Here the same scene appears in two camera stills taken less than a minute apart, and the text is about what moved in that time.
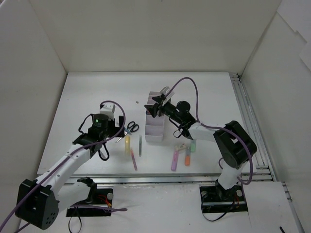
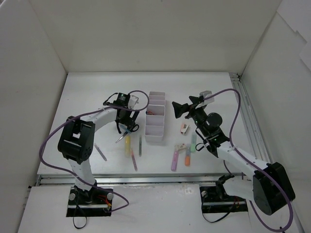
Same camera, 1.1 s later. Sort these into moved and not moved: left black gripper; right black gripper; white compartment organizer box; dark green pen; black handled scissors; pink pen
Moved: left black gripper; right black gripper
Not moved: pink pen; black handled scissors; white compartment organizer box; dark green pen
